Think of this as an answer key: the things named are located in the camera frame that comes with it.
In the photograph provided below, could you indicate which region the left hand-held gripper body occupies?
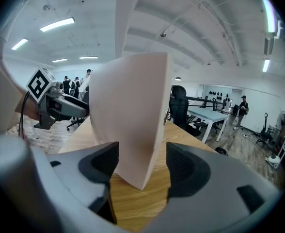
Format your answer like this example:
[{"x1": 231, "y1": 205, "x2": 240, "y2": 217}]
[{"x1": 25, "y1": 67, "x2": 69, "y2": 131}]

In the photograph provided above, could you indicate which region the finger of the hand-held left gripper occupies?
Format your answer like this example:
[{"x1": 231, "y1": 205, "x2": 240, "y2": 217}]
[{"x1": 59, "y1": 93, "x2": 90, "y2": 121}]

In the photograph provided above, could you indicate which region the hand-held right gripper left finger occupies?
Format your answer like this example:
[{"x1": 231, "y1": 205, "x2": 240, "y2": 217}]
[{"x1": 32, "y1": 141, "x2": 120, "y2": 233}]

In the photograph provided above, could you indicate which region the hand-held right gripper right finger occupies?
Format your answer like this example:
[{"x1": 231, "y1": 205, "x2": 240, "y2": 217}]
[{"x1": 144, "y1": 141, "x2": 282, "y2": 233}]

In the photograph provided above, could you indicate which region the white notebook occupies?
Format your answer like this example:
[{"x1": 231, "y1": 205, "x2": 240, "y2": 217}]
[{"x1": 89, "y1": 52, "x2": 174, "y2": 191}]

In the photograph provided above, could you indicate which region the person's left forearm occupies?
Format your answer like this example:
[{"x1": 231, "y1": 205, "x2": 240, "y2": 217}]
[{"x1": 0, "y1": 57, "x2": 41, "y2": 133}]

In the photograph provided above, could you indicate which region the wooden desk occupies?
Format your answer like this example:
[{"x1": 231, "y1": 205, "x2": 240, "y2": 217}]
[{"x1": 58, "y1": 115, "x2": 219, "y2": 233}]

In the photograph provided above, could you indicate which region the black office chair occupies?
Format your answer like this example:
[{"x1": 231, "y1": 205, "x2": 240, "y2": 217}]
[
  {"x1": 169, "y1": 84, "x2": 208, "y2": 137},
  {"x1": 65, "y1": 86, "x2": 90, "y2": 132}
]

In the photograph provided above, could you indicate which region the black bag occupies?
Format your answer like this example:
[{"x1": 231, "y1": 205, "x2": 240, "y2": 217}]
[{"x1": 213, "y1": 147, "x2": 231, "y2": 157}]

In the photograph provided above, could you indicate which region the white floor appliance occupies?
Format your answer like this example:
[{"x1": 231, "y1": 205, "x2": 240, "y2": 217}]
[{"x1": 265, "y1": 154, "x2": 282, "y2": 170}]

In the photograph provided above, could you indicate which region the white table light blue top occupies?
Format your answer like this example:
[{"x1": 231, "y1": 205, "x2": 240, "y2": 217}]
[{"x1": 187, "y1": 106, "x2": 230, "y2": 145}]

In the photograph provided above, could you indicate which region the black metal railing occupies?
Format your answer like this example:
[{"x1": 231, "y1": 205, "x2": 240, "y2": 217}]
[{"x1": 185, "y1": 95, "x2": 231, "y2": 112}]

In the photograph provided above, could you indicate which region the black standing fan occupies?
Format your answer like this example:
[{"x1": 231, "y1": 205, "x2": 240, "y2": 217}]
[{"x1": 276, "y1": 110, "x2": 285, "y2": 131}]

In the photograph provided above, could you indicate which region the ceiling air vent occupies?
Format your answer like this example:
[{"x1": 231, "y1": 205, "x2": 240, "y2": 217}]
[{"x1": 264, "y1": 36, "x2": 276, "y2": 56}]

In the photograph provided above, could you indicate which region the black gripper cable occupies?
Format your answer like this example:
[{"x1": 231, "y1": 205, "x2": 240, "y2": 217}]
[{"x1": 18, "y1": 91, "x2": 32, "y2": 140}]

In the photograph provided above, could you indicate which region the row of black wall objects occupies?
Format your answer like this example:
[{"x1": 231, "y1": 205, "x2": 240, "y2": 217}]
[{"x1": 208, "y1": 90, "x2": 231, "y2": 102}]

